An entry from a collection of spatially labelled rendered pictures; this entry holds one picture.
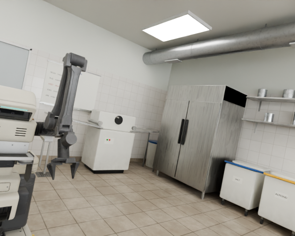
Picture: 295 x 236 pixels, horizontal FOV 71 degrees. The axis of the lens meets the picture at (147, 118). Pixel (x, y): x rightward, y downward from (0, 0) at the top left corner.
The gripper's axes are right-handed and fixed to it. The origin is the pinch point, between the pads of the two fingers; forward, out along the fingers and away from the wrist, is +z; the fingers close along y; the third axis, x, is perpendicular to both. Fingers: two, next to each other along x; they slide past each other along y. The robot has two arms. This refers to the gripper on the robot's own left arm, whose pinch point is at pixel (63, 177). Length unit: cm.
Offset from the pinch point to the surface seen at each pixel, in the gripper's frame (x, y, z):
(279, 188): -4, 303, 35
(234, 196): 65, 306, 40
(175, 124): 144, 290, -109
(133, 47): 198, 254, -326
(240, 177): 47, 307, 12
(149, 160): 279, 332, -62
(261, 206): 27, 303, 57
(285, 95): -46, 347, -103
